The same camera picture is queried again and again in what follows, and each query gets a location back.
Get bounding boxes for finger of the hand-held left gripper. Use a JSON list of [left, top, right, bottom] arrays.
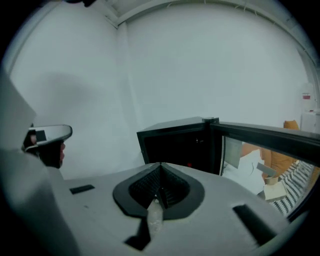
[[21, 124, 74, 152]]

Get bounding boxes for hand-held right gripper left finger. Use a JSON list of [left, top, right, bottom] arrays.
[[62, 161, 162, 256]]

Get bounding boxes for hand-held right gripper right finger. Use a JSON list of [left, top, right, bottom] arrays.
[[149, 161, 292, 256]]

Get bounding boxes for black mini fridge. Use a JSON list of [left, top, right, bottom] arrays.
[[136, 116, 320, 224]]

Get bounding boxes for white paper sheets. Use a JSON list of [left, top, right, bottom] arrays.
[[222, 149, 266, 196]]

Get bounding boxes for beige cardboard box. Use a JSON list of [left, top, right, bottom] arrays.
[[263, 176, 287, 202]]

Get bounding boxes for black-and-white striped blanket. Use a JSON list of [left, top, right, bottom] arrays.
[[269, 159, 315, 216]]

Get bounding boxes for orange jacket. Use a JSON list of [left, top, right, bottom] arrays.
[[241, 119, 320, 182]]

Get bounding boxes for white storage boxes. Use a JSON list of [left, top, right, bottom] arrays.
[[299, 82, 320, 132]]

